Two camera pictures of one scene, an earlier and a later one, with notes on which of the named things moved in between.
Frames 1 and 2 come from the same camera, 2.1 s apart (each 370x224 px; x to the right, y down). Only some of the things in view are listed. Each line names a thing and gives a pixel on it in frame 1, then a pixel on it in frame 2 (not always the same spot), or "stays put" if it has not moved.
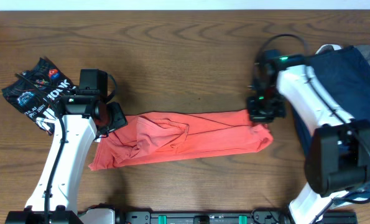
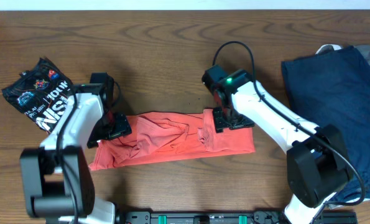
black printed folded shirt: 37,93 stays put
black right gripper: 256,117 → 221,124
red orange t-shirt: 170,135 stays put
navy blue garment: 354,85 stays put
